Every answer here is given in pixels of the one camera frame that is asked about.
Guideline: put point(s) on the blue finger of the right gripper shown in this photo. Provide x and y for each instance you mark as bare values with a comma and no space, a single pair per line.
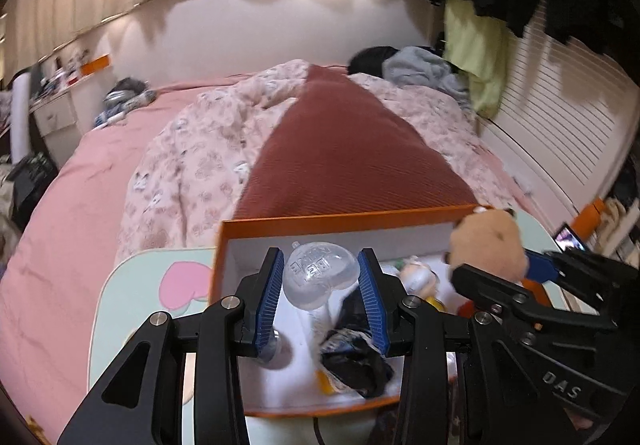
540,267

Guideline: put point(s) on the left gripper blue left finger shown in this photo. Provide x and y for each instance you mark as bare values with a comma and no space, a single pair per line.
138,398

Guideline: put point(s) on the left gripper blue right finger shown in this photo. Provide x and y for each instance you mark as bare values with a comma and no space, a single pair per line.
406,326

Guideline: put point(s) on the clear plastic bottle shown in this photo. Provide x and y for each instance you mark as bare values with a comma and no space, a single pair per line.
313,273

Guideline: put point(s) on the tan plush ball toy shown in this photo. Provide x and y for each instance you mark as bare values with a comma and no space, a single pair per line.
490,240

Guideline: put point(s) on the black fabric bundle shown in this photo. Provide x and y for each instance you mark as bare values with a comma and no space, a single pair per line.
348,354

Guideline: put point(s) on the bald figurine doll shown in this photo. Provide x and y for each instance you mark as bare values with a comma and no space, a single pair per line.
421,281

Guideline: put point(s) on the orange bottle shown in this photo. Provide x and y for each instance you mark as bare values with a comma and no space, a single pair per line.
588,220

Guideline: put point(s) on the maroon pillow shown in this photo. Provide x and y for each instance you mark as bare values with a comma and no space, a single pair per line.
338,149

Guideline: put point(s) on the pink floral quilt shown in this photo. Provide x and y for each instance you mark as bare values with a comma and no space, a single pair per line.
192,174

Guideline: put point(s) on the grey clothing pile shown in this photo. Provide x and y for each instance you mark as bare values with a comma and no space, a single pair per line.
415,66

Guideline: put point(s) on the pink bed sheet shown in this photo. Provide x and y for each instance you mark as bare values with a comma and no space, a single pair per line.
52,284

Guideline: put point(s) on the light green hanging garment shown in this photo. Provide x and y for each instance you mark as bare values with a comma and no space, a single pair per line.
480,47

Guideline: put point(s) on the grey clothes on bed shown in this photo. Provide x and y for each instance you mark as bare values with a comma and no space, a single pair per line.
128,95

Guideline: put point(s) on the white bedside drawer cabinet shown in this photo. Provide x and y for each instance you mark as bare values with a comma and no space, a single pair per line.
62,122

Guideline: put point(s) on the orange box on shelf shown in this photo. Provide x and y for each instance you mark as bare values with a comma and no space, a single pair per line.
96,65

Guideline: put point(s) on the white rolled tube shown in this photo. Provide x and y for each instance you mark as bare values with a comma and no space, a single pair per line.
19,128

